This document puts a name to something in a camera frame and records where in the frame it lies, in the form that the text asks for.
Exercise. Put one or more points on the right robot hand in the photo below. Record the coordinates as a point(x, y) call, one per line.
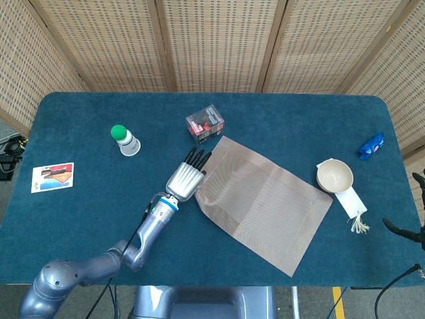
point(406, 232)

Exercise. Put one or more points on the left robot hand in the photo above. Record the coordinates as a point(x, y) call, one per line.
point(184, 181)

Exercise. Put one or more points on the brown woven placemat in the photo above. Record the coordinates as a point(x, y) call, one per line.
point(265, 206)

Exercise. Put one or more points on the white bowl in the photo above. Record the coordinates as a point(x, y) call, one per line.
point(335, 176)

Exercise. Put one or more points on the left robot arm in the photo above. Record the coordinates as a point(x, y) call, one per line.
point(156, 221)

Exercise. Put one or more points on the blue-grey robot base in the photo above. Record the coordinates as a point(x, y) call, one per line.
point(206, 304)

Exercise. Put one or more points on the clear plastic box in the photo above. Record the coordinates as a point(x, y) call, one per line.
point(206, 126)

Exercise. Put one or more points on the white paper cup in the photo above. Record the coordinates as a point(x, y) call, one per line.
point(131, 148)

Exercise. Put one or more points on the green ball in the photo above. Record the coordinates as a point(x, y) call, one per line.
point(118, 132)

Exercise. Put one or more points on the blue snack packet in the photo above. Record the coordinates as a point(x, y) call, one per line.
point(372, 146)

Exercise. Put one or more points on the blue table cloth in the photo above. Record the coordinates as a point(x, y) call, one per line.
point(83, 216)

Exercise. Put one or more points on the picture card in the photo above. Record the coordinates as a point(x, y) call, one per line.
point(53, 177)

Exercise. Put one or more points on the woven folding screen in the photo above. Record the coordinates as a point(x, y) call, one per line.
point(216, 43)

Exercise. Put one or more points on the black power adapter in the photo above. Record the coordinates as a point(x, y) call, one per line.
point(6, 166)

